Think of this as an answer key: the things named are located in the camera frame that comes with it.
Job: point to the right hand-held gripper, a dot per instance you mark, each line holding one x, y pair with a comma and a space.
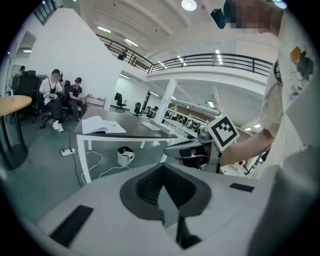
223, 132

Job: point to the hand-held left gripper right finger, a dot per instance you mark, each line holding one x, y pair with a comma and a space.
225, 212

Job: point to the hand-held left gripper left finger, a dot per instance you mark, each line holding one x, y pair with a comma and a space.
112, 225

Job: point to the white paperback book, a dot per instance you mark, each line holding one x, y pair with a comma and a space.
100, 125

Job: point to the person's right forearm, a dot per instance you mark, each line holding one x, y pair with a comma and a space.
247, 145

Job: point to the yellow and white booklet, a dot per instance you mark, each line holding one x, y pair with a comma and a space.
150, 125

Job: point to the white cardboard box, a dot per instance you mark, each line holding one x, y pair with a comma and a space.
167, 130

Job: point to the white pillar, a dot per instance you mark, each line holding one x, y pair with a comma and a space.
168, 100

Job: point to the white waste bin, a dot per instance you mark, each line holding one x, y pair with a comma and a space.
125, 157

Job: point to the black office chair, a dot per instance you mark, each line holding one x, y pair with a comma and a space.
137, 108
26, 87
120, 101

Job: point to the white power strip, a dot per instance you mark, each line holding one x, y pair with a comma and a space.
67, 151

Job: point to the black balcony railing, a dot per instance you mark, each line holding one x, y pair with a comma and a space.
200, 61

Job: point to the low wooden cabinet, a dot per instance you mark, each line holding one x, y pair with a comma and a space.
95, 102

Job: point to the cream printed T-shirt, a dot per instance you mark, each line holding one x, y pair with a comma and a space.
292, 82

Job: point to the round ceiling lamp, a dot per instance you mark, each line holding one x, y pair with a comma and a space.
189, 5

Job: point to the person's head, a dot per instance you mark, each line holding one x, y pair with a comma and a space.
252, 17

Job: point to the round wooden table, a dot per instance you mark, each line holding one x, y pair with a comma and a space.
12, 103

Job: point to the black head-worn camera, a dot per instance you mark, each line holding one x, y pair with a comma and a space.
220, 16

